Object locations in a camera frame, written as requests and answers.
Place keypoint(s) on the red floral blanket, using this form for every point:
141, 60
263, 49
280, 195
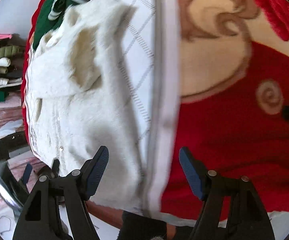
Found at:
233, 84

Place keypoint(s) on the clothes rack with garments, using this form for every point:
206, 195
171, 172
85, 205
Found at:
12, 56

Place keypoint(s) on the white tweed jacket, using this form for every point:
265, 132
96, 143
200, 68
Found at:
76, 101

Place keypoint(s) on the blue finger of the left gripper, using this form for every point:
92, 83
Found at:
26, 174

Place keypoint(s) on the folded dark green garment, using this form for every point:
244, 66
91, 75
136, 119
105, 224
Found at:
51, 16

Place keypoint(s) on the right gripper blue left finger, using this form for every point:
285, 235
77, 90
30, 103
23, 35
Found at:
92, 172

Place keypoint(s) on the white diamond pattern sheet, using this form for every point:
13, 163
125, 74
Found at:
149, 64

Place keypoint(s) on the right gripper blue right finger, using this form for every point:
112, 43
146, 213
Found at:
195, 173

